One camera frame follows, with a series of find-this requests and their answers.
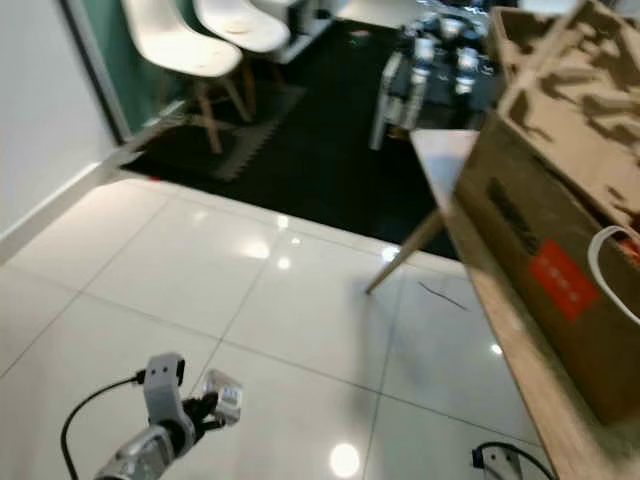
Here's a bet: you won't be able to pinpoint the small white trash packet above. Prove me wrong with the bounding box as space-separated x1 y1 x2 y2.
206 369 244 427

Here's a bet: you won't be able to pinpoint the black foam floor mat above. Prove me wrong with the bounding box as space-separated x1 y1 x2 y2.
122 18 506 263

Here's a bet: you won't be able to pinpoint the light wooden table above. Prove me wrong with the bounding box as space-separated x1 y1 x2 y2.
364 129 640 480

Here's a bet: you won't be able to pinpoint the white shell chair wooden legs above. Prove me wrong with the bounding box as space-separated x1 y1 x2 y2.
120 0 243 157
192 0 293 117

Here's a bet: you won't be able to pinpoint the brown cardboard box red label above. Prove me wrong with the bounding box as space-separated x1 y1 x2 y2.
453 0 640 428

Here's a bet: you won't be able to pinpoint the white low cabinet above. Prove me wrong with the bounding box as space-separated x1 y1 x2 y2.
265 0 339 65

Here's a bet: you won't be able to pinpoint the silver and black robot machine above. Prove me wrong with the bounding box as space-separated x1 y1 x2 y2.
367 8 503 153

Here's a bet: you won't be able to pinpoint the brown moulded pulp insert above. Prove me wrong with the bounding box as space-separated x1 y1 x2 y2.
490 0 640 226

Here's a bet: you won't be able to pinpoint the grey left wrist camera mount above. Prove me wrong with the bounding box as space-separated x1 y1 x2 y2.
143 352 187 426

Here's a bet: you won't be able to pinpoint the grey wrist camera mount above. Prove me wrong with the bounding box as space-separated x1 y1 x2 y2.
470 444 529 480
143 352 187 426

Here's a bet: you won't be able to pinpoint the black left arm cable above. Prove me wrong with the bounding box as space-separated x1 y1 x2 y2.
59 370 149 479

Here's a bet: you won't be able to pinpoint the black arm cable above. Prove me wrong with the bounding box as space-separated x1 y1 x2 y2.
472 439 559 480
59 370 149 479

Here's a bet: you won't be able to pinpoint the thin black floor cable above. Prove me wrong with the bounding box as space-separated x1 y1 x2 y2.
417 281 470 312

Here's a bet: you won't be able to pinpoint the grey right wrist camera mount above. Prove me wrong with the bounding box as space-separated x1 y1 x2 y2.
470 444 529 480

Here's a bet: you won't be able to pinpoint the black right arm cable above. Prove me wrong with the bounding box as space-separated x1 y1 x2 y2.
472 439 559 480

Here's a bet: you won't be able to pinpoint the white strap loop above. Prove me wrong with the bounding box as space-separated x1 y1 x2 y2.
589 226 640 327

